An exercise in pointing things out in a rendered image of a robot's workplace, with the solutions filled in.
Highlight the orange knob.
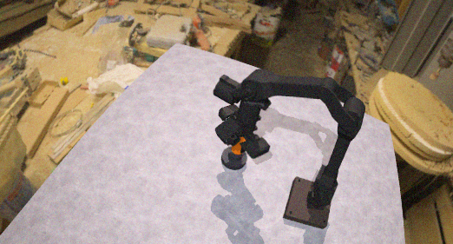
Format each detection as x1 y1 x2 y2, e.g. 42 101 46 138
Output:
232 136 246 155

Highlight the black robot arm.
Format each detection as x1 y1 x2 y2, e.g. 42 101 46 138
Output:
213 69 365 210

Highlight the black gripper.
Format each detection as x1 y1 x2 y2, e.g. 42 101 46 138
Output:
218 104 270 159

